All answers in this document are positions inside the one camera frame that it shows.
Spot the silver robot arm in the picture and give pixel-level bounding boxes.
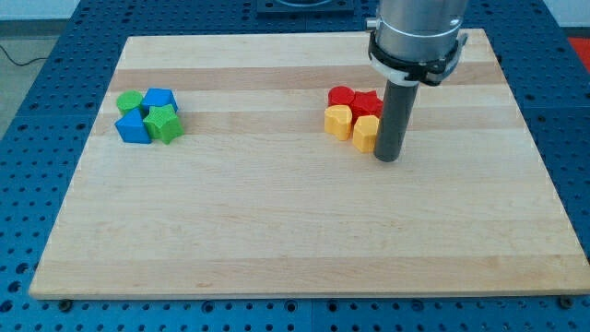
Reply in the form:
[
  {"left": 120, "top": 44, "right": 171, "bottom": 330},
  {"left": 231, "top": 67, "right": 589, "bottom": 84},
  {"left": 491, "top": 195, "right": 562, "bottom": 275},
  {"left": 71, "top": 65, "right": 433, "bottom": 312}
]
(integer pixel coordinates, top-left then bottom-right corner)
[{"left": 374, "top": 0, "right": 467, "bottom": 63}]

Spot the red circle block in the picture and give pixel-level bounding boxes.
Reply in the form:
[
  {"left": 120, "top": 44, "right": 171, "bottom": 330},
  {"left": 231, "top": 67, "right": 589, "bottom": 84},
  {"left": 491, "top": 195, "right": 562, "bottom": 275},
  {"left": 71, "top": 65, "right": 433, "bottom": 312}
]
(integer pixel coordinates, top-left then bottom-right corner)
[{"left": 327, "top": 86, "right": 355, "bottom": 106}]

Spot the green circle block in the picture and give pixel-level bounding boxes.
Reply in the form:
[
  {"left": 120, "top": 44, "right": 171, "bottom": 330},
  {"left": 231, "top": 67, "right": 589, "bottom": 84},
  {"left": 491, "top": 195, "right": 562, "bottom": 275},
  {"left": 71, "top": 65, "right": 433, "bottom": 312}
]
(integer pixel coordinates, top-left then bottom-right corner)
[{"left": 116, "top": 89, "right": 143, "bottom": 115}]

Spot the wooden board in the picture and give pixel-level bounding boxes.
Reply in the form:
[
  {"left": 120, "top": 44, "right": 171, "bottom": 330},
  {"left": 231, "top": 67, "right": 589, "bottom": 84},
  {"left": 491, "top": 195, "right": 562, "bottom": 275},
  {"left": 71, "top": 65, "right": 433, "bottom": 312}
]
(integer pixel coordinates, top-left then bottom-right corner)
[{"left": 29, "top": 29, "right": 589, "bottom": 300}]

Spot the yellow heart block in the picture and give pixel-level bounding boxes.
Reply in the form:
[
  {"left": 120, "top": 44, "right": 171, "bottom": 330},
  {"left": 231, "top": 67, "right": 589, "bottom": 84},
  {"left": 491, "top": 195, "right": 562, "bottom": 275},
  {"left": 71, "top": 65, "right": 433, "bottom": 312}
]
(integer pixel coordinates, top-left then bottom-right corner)
[{"left": 324, "top": 105, "right": 352, "bottom": 141}]

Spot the yellow hexagon block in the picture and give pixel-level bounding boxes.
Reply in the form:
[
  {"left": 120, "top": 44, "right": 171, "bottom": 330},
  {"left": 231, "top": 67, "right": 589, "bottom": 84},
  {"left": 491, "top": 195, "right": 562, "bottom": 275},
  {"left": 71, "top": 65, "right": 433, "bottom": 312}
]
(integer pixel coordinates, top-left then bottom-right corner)
[{"left": 352, "top": 115, "right": 380, "bottom": 153}]

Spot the red star block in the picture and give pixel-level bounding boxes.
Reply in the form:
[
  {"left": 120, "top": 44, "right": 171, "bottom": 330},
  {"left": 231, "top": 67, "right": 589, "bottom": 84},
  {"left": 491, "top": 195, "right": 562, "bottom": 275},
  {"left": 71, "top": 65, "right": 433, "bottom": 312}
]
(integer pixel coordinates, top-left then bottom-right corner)
[{"left": 349, "top": 90, "right": 384, "bottom": 125}]

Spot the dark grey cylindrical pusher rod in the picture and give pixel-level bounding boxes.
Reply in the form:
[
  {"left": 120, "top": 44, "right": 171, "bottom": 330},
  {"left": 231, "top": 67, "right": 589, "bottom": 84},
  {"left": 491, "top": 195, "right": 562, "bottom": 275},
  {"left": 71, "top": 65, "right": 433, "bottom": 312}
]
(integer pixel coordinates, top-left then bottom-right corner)
[{"left": 373, "top": 81, "right": 419, "bottom": 162}]

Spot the green star block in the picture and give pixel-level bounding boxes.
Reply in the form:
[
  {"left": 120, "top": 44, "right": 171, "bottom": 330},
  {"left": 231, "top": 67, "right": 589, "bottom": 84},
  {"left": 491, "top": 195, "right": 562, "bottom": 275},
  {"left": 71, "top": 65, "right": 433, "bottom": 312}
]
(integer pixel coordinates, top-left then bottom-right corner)
[{"left": 143, "top": 104, "right": 184, "bottom": 145}]

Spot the blue pentagon block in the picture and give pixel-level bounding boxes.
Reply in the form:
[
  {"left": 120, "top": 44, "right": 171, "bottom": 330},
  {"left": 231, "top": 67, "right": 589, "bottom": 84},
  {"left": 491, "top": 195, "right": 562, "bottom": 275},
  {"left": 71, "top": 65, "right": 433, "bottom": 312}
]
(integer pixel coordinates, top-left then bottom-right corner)
[{"left": 140, "top": 88, "right": 179, "bottom": 113}]

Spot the blue triangle block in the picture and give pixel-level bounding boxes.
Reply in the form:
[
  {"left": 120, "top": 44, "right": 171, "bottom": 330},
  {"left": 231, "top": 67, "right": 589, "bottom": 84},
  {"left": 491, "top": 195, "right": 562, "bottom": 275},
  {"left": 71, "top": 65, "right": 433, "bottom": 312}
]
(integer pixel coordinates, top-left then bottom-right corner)
[{"left": 114, "top": 108, "right": 151, "bottom": 144}]

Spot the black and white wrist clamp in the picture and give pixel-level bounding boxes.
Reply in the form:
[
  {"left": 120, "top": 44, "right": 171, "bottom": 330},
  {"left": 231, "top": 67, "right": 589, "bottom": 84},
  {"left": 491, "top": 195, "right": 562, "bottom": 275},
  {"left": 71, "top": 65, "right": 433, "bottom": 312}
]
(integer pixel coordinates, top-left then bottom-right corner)
[{"left": 368, "top": 31, "right": 468, "bottom": 87}]

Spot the black cable on floor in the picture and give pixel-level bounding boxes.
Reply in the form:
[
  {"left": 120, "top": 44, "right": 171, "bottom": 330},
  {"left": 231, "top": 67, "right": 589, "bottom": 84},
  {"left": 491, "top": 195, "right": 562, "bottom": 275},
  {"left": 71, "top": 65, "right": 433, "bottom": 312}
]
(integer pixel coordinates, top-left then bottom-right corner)
[{"left": 0, "top": 44, "right": 49, "bottom": 67}]

